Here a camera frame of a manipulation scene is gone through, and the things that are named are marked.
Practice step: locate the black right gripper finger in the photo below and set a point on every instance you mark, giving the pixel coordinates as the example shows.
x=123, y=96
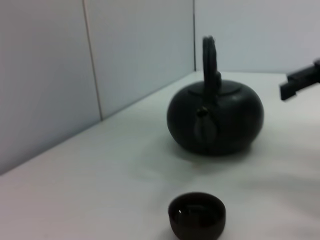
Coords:
x=303, y=80

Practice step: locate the black round teapot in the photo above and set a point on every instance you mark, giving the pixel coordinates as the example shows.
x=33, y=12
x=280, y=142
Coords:
x=225, y=125

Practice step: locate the dark brown teacup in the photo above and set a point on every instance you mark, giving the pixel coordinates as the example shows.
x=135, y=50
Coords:
x=197, y=230

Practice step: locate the brown tea liquid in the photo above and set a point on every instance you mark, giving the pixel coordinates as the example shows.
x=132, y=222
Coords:
x=197, y=215

